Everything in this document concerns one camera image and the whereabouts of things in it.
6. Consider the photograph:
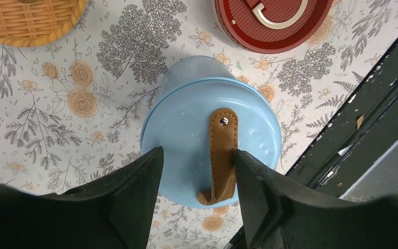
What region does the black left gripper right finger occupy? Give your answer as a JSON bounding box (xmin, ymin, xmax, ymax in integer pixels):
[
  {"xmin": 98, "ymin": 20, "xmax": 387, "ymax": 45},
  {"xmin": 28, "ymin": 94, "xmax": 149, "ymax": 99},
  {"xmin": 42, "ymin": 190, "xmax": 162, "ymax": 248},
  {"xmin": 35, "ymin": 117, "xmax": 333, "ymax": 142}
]
[{"xmin": 234, "ymin": 150, "xmax": 398, "ymax": 248}]

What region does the floral patterned table mat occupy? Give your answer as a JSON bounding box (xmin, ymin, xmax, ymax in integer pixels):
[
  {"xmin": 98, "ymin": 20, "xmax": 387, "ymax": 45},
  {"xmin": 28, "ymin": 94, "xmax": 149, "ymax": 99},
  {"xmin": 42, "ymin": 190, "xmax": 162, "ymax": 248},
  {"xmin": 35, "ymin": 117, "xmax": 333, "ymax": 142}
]
[{"xmin": 0, "ymin": 1, "xmax": 398, "ymax": 195}]

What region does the light blue cup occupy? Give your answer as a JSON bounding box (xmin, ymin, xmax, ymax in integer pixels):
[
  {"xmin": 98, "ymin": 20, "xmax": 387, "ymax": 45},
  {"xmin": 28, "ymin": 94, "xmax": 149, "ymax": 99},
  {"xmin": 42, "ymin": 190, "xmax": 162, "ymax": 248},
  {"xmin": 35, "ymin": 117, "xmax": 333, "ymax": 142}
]
[{"xmin": 160, "ymin": 56, "xmax": 235, "ymax": 95}]

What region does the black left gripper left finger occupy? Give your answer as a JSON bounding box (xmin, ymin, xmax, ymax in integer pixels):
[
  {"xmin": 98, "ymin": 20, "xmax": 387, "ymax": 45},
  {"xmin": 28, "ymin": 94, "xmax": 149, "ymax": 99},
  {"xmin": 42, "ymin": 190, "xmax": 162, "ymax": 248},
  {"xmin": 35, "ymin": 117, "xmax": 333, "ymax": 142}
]
[{"xmin": 0, "ymin": 147, "xmax": 164, "ymax": 248}]

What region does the light blue lid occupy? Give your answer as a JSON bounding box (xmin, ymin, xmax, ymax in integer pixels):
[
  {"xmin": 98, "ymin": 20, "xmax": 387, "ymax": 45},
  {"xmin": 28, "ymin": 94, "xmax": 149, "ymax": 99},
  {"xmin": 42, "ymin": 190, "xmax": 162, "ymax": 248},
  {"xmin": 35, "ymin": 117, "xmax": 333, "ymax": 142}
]
[{"xmin": 140, "ymin": 77, "xmax": 282, "ymax": 208}]

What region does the woven bamboo plate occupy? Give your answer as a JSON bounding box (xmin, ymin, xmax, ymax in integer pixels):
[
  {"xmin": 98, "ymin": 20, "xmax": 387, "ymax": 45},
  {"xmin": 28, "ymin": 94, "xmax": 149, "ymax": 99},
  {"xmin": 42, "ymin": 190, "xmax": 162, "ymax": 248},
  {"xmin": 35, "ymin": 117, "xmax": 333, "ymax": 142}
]
[{"xmin": 0, "ymin": 0, "xmax": 87, "ymax": 47}]

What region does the dark red lid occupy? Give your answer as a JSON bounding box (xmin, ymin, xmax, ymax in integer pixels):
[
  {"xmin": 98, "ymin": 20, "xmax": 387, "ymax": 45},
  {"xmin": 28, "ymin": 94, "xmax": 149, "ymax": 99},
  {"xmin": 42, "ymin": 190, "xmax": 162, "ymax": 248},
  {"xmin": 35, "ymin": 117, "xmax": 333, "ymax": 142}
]
[{"xmin": 212, "ymin": 0, "xmax": 333, "ymax": 54}]

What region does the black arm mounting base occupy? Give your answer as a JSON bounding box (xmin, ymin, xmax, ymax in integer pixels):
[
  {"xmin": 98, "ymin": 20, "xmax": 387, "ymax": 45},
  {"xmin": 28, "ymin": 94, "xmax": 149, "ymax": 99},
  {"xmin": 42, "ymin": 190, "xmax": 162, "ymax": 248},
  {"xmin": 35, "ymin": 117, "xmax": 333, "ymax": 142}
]
[{"xmin": 224, "ymin": 15, "xmax": 398, "ymax": 249}]

